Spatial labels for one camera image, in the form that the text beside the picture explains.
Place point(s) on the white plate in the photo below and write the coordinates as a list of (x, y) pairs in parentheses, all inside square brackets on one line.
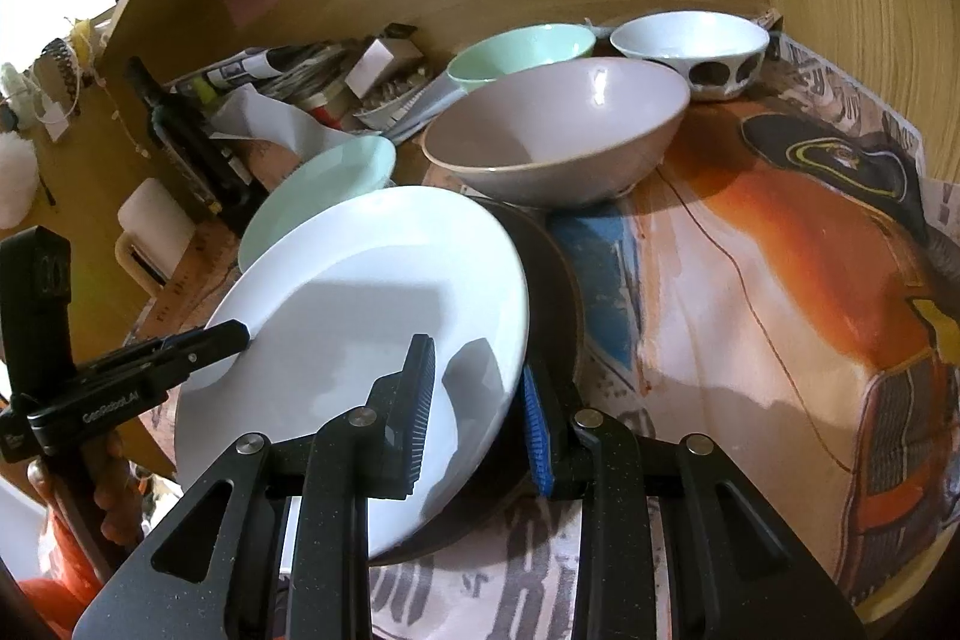
[(337, 310)]

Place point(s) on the mint green plate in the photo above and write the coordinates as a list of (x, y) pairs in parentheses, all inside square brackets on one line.
[(322, 183)]

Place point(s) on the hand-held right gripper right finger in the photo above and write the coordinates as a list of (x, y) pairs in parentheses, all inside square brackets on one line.
[(536, 437)]

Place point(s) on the white fluted dish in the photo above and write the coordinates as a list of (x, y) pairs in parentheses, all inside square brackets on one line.
[(390, 109)]

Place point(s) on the person's left hand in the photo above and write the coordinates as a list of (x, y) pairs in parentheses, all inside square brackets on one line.
[(120, 482)]

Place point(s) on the white bowl with dark spots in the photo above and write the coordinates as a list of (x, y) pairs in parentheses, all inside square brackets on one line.
[(690, 36)]

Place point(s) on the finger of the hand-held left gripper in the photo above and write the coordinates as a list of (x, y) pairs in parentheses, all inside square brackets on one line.
[(217, 344)]

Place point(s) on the dark brown plate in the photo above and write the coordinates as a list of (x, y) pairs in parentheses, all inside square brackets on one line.
[(555, 295)]

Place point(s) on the white paper sheet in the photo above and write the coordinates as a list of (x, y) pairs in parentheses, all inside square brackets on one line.
[(262, 119)]

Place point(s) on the black bottle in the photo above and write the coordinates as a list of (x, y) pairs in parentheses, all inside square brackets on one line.
[(180, 138)]

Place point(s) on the person's left forearm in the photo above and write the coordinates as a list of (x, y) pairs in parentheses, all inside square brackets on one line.
[(52, 602)]

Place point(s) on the wooden ruler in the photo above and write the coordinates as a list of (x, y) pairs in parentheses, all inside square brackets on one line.
[(191, 265)]

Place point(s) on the mint green bowl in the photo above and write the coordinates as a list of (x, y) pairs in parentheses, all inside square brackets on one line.
[(517, 51)]

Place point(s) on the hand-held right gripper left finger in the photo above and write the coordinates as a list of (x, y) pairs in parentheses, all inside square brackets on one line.
[(424, 400)]

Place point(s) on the rolled newspaper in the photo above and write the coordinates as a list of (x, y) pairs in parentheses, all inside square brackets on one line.
[(255, 64)]

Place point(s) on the small white box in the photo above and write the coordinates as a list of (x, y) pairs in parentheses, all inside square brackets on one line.
[(369, 66)]

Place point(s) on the large grey bowl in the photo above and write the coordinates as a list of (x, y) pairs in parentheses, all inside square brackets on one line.
[(540, 123)]

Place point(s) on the printed newspaper sheet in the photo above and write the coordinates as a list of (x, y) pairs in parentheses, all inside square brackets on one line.
[(750, 310)]

